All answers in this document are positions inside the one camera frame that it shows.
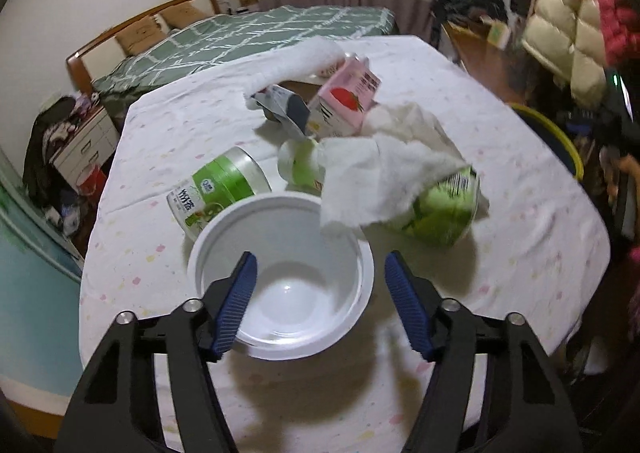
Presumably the white plastic bowl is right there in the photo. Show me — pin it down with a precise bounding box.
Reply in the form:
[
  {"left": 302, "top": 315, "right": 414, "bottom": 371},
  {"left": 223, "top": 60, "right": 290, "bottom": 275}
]
[{"left": 187, "top": 192, "right": 375, "bottom": 361}]

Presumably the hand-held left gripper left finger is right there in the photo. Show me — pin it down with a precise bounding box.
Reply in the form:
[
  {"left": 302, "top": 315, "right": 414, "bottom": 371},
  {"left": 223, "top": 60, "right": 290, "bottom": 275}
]
[{"left": 60, "top": 251, "right": 258, "bottom": 453}]

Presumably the bed with green quilt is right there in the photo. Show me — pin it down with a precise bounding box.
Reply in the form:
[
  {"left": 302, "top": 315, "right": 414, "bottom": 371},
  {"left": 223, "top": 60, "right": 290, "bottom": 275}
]
[{"left": 92, "top": 5, "right": 401, "bottom": 108}]

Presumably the cream puffer jacket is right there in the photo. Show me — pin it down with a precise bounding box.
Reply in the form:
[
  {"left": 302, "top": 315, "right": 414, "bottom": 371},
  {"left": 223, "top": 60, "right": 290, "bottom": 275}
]
[{"left": 521, "top": 0, "right": 608, "bottom": 108}]

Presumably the yellow rimmed trash bin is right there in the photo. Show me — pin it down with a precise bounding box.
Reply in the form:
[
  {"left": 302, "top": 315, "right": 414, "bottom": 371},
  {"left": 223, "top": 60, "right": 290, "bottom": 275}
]
[{"left": 507, "top": 103, "right": 585, "bottom": 181}]

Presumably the red bag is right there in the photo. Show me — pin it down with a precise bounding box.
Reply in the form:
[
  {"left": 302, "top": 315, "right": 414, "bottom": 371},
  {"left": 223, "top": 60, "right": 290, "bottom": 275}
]
[{"left": 77, "top": 165, "right": 108, "bottom": 198}]

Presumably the wooden bed frame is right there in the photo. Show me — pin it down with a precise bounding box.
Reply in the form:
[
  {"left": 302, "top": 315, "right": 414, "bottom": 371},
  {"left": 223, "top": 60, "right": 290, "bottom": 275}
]
[{"left": 66, "top": 0, "right": 221, "bottom": 94}]

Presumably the green white yogurt cup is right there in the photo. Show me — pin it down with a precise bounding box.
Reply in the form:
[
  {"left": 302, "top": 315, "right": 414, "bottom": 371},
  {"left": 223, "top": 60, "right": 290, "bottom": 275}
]
[{"left": 166, "top": 146, "right": 272, "bottom": 243}]

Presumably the green paper cup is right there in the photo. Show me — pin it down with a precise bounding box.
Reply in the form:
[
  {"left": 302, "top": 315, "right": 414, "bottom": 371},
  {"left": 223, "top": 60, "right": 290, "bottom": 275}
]
[{"left": 400, "top": 165, "right": 482, "bottom": 248}]

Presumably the small green white bottle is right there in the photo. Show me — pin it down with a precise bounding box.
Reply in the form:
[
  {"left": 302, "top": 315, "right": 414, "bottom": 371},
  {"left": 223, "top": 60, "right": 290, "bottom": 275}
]
[{"left": 277, "top": 138, "right": 326, "bottom": 194}]

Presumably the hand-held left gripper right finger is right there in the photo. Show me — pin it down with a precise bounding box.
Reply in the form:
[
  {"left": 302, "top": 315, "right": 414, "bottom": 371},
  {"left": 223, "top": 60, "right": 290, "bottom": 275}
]
[{"left": 384, "top": 249, "right": 586, "bottom": 453}]

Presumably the white tube with blue cap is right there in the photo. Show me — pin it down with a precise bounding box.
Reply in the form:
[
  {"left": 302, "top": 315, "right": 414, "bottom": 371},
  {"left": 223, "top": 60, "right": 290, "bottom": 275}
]
[{"left": 245, "top": 85, "right": 312, "bottom": 138}]

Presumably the dark clothes heap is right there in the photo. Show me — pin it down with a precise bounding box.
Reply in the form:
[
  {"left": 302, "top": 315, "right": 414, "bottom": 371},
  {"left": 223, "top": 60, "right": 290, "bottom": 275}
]
[{"left": 22, "top": 95, "right": 83, "bottom": 214}]

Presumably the white fluffy cloth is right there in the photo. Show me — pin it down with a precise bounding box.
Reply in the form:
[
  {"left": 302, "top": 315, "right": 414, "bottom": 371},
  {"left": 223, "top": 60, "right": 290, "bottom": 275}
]
[{"left": 235, "top": 38, "right": 351, "bottom": 98}]

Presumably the pink fluffy garment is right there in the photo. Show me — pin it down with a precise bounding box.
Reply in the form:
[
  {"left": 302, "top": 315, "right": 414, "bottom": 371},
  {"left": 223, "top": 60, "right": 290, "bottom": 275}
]
[{"left": 592, "top": 0, "right": 640, "bottom": 66}]

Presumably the wooden top dresser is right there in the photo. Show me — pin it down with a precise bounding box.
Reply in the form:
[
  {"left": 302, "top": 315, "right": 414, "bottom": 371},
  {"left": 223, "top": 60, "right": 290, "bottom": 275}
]
[{"left": 442, "top": 20, "right": 531, "bottom": 106}]

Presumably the small box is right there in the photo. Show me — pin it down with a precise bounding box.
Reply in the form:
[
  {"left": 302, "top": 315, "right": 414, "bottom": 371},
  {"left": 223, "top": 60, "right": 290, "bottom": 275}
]
[{"left": 487, "top": 20, "right": 511, "bottom": 46}]

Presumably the pink milk carton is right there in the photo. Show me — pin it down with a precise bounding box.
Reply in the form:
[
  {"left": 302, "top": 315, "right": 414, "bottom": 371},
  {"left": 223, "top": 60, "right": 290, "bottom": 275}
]
[{"left": 306, "top": 55, "right": 383, "bottom": 140}]

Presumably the white paper towel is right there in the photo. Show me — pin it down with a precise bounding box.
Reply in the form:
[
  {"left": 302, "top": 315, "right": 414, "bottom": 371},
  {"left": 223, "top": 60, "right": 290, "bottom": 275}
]
[{"left": 317, "top": 103, "right": 491, "bottom": 234}]

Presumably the white nightstand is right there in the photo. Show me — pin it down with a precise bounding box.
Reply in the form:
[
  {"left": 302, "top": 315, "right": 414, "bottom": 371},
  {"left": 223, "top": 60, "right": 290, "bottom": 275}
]
[{"left": 50, "top": 105, "right": 121, "bottom": 194}]

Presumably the white dotted tablecloth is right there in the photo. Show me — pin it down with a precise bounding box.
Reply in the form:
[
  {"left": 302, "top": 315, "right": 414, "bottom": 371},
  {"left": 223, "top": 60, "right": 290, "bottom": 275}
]
[{"left": 79, "top": 35, "right": 613, "bottom": 453}]

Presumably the brown pillow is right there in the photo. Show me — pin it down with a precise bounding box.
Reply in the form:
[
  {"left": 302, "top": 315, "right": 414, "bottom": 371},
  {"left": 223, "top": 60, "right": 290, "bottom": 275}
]
[
  {"left": 160, "top": 3, "right": 208, "bottom": 28},
  {"left": 116, "top": 15, "right": 166, "bottom": 56}
]

